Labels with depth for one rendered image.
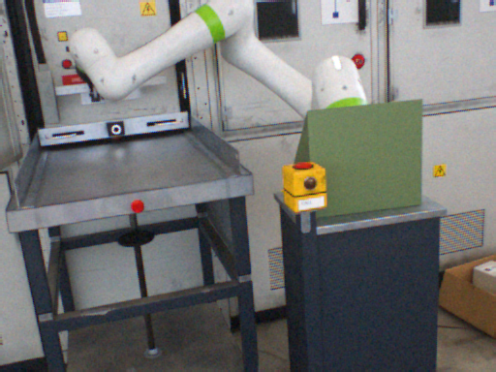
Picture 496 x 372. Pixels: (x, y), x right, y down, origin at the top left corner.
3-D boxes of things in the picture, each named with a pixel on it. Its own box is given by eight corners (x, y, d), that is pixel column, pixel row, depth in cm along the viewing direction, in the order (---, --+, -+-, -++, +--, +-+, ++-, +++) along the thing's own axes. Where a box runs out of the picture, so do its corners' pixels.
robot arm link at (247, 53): (358, 127, 177) (239, 39, 195) (366, 97, 162) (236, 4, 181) (331, 153, 173) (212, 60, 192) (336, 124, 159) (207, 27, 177)
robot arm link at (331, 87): (366, 135, 160) (350, 81, 168) (375, 103, 146) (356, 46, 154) (322, 141, 159) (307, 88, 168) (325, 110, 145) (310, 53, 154)
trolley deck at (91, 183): (254, 194, 150) (253, 172, 148) (9, 233, 135) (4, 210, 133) (203, 146, 213) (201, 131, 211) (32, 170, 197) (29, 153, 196)
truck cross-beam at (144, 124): (189, 127, 213) (187, 111, 211) (40, 146, 200) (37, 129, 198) (186, 125, 217) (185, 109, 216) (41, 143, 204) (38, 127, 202)
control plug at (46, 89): (59, 123, 190) (50, 71, 185) (45, 124, 189) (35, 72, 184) (60, 119, 197) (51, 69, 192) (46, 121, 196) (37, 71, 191)
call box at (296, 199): (327, 209, 131) (325, 167, 128) (295, 215, 129) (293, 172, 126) (314, 200, 139) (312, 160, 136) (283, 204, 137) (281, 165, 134)
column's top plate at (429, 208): (391, 182, 171) (391, 176, 170) (448, 215, 141) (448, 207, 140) (273, 199, 165) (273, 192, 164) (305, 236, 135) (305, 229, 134)
